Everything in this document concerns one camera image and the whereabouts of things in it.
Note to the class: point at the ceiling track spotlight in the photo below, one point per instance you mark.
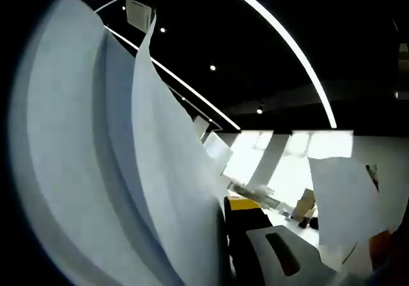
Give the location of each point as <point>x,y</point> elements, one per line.
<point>259,109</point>

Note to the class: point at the open cardboard box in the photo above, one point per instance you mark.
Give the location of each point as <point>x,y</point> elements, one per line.
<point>308,196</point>

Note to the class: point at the curved ceiling light strip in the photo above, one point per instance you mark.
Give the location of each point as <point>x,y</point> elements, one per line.
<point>236,126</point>

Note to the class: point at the long ceiling light strip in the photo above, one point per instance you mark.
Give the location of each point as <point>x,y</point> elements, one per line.
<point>332,121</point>

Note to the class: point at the black device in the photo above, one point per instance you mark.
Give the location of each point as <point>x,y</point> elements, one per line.
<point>314,223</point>

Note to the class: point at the black cup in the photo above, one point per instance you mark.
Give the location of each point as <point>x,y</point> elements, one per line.
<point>304,222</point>

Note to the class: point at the ceiling air conditioner unit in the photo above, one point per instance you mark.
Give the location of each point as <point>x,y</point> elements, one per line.
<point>139,13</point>

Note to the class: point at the person's right hand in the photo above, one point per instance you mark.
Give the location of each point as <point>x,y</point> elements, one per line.
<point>380,247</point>

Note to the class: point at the white whiteboard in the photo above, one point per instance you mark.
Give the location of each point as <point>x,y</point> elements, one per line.
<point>219,152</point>

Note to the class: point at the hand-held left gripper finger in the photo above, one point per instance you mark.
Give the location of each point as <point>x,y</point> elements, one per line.
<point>257,251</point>

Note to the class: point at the brown cardboard box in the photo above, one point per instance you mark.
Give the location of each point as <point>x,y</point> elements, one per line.
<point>303,210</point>

